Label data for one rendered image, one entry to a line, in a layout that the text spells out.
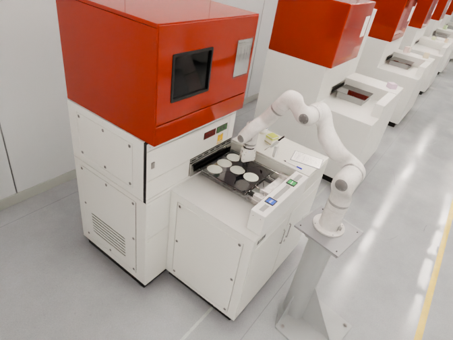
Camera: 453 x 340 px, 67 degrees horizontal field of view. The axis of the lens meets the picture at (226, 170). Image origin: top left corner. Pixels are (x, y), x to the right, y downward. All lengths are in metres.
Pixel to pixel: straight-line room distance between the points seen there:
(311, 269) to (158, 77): 1.46
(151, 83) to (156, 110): 0.13
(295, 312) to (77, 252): 1.68
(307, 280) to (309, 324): 0.42
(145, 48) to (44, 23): 1.53
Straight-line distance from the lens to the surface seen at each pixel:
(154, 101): 1.68
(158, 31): 1.58
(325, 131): 1.88
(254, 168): 2.33
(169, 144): 1.95
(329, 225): 2.07
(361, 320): 2.90
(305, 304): 2.57
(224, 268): 2.19
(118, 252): 2.62
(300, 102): 1.86
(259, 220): 1.88
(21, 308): 2.73
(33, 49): 3.06
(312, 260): 2.24
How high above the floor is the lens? 2.14
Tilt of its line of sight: 33 degrees down
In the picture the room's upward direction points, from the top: 10 degrees clockwise
